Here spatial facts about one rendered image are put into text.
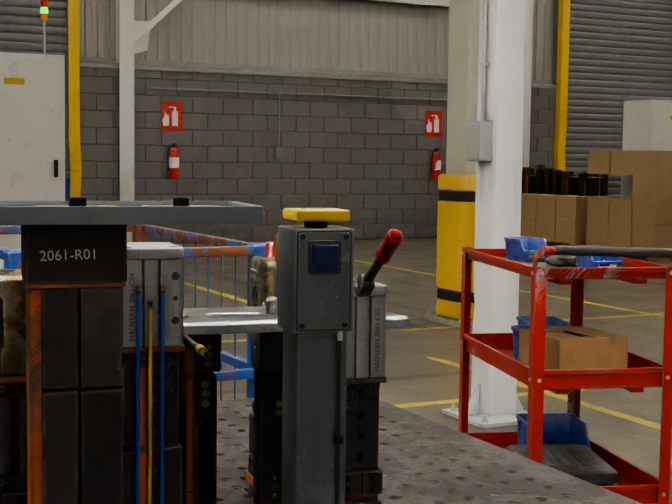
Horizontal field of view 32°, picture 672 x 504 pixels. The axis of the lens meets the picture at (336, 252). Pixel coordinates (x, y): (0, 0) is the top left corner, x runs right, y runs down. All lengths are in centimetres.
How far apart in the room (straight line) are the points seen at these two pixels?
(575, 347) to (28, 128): 663
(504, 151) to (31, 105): 505
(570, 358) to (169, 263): 235
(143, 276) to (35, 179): 822
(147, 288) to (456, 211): 726
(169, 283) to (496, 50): 414
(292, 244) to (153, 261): 20
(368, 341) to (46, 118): 824
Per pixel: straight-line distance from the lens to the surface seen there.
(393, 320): 158
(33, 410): 121
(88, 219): 116
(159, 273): 137
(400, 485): 189
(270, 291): 175
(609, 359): 367
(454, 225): 859
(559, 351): 357
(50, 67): 963
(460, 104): 865
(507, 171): 542
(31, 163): 957
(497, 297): 544
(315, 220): 125
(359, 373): 145
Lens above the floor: 122
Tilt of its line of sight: 5 degrees down
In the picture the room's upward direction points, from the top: 1 degrees clockwise
